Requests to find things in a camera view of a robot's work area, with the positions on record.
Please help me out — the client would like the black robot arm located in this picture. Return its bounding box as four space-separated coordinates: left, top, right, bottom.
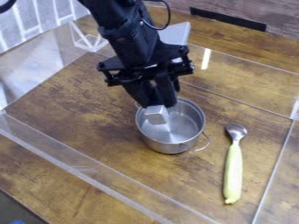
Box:
77 0 193 108

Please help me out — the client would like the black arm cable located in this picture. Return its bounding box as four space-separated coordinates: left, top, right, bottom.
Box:
0 0 173 32

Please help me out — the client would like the silver metal pot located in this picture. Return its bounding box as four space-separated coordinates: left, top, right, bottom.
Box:
135 98 211 155

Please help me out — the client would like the black strip on table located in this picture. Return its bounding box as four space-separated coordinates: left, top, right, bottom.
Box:
189 7 267 32

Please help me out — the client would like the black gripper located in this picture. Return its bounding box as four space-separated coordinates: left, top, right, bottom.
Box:
97 27 193 108

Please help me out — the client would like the clear acrylic enclosure wall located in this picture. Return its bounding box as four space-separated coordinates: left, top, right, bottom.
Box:
0 19 299 224

